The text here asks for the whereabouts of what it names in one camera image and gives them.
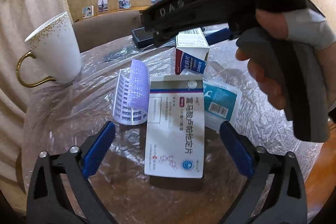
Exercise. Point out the person right hand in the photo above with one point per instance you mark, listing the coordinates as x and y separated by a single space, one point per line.
302 26

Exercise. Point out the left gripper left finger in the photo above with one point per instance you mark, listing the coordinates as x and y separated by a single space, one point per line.
47 201

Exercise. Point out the purple white hair roller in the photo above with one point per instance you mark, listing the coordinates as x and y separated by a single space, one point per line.
131 101

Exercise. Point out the clear dental floss box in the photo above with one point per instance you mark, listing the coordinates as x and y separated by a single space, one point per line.
222 102

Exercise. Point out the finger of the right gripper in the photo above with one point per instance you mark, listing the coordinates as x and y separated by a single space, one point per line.
213 34
174 15

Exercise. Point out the clear plastic table cover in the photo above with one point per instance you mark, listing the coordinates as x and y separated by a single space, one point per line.
61 116

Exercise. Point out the brown sofa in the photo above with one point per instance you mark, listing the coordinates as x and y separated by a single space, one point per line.
101 29

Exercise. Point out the blue white red medicine box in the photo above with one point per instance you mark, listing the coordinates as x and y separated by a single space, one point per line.
191 54

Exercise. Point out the photo frame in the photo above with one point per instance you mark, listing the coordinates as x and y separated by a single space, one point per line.
102 6
87 12
124 4

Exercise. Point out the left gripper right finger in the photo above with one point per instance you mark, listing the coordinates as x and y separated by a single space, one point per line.
275 190

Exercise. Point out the white mug gold handle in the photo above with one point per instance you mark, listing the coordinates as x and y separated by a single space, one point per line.
54 45

